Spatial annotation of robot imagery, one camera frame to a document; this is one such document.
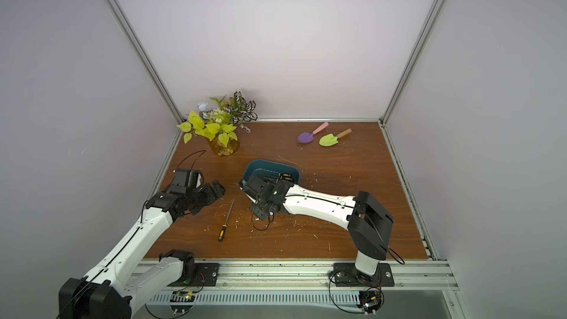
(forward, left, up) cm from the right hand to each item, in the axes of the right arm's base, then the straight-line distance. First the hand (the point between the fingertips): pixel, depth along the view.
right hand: (259, 198), depth 80 cm
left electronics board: (-30, +24, -12) cm, 40 cm away
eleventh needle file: (+16, -9, -10) cm, 21 cm away
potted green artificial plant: (+30, +20, +9) cm, 37 cm away
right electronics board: (-29, -38, -12) cm, 49 cm away
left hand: (+2, +15, 0) cm, 16 cm away
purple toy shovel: (+40, -20, -11) cm, 46 cm away
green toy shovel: (+39, -31, -12) cm, 51 cm away
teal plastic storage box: (+18, -3, -5) cm, 19 cm away
